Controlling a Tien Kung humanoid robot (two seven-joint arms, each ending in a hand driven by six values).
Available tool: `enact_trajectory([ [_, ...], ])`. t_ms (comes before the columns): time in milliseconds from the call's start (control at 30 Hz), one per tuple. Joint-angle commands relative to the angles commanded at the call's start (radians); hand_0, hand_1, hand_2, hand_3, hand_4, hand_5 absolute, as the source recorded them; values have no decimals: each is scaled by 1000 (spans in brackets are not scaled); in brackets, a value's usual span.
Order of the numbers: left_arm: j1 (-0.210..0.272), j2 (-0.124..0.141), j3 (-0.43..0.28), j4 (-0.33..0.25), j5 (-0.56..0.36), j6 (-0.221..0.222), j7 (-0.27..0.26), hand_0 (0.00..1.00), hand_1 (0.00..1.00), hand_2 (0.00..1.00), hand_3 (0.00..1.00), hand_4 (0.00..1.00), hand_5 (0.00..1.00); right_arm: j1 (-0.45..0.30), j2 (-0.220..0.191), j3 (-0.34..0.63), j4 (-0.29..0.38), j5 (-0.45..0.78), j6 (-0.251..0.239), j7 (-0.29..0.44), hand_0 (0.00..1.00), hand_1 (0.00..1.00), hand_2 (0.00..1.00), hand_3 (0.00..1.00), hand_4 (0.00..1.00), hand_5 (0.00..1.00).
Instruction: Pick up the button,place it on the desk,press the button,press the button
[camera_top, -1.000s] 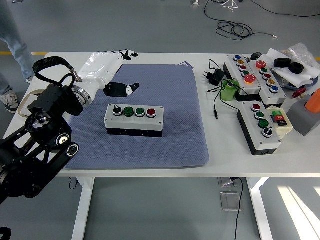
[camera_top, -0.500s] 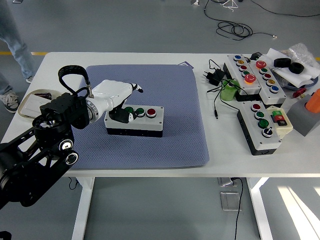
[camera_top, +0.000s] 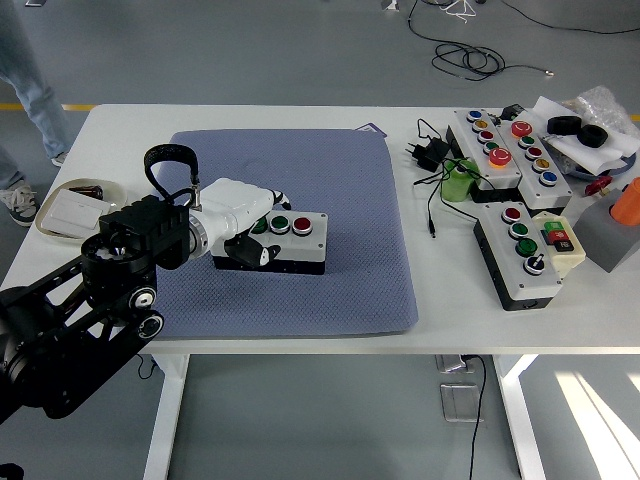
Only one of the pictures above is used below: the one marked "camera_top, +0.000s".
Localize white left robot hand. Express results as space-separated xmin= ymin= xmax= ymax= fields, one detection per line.
xmin=197 ymin=177 xmax=293 ymax=270

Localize three-button control box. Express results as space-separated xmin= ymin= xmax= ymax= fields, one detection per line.
xmin=212 ymin=210 xmax=330 ymax=277

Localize five-button box, stop button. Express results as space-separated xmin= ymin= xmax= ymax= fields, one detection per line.
xmin=494 ymin=112 xmax=575 ymax=210
xmin=446 ymin=108 xmax=524 ymax=204

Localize four-button box with selector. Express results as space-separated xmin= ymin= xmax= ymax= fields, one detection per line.
xmin=473 ymin=201 xmax=565 ymax=312

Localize grey-blue textured mat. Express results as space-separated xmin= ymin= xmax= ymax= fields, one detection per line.
xmin=149 ymin=128 xmax=420 ymax=341

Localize cream oval tray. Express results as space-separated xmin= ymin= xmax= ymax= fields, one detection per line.
xmin=33 ymin=177 xmax=129 ymax=245

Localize dark brown small object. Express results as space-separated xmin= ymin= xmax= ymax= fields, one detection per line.
xmin=67 ymin=184 xmax=105 ymax=201

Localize black power adapter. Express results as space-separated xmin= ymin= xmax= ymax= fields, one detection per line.
xmin=403 ymin=135 xmax=451 ymax=173

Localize person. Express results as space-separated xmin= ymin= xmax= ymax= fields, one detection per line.
xmin=0 ymin=0 xmax=72 ymax=229

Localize white table leg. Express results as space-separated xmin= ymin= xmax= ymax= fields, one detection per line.
xmin=142 ymin=353 xmax=191 ymax=480
xmin=492 ymin=353 xmax=549 ymax=480

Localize metal floor socket plate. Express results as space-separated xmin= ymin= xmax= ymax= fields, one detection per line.
xmin=439 ymin=382 xmax=485 ymax=424

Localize blue round plate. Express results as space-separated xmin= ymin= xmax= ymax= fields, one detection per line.
xmin=569 ymin=149 xmax=639 ymax=179

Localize red knob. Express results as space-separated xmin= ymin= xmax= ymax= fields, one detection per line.
xmin=585 ymin=174 xmax=614 ymax=197

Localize grey wedge block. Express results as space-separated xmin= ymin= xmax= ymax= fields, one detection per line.
xmin=571 ymin=202 xmax=640 ymax=274

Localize white foam sheet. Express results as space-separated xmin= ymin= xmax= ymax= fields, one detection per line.
xmin=529 ymin=95 xmax=640 ymax=171

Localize clear bubble wrap bag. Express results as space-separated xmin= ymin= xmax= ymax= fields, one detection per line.
xmin=559 ymin=85 xmax=640 ymax=141

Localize white wall switch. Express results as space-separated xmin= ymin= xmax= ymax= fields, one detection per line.
xmin=40 ymin=188 xmax=109 ymax=233

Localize black adapter cord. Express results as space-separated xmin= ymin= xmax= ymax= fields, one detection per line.
xmin=413 ymin=118 xmax=484 ymax=239

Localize white floor cord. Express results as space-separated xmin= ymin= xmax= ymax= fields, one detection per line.
xmin=439 ymin=0 xmax=481 ymax=24

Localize black foam ring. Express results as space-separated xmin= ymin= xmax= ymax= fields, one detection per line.
xmin=579 ymin=124 xmax=610 ymax=149
xmin=546 ymin=115 xmax=583 ymax=136

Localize black power cable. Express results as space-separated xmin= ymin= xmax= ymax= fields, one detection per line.
xmin=462 ymin=353 xmax=489 ymax=480

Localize cream switch, green red buttons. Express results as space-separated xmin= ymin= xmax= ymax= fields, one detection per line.
xmin=531 ymin=210 xmax=586 ymax=280

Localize coiled black floor cable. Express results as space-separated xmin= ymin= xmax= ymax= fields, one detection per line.
xmin=405 ymin=0 xmax=555 ymax=82

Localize long black floor cable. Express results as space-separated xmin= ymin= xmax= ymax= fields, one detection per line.
xmin=499 ymin=0 xmax=640 ymax=35

